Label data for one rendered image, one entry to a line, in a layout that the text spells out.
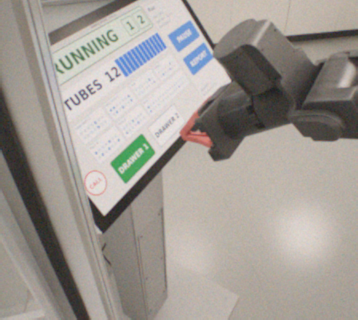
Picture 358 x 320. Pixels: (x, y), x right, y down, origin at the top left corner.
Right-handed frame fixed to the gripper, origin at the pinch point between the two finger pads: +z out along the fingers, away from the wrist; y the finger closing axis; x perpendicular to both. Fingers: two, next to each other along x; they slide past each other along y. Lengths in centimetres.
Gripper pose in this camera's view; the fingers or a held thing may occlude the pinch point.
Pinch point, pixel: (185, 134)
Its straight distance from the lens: 54.4
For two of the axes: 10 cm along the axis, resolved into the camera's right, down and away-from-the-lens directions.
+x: 5.5, 8.0, 2.5
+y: -5.2, 5.6, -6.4
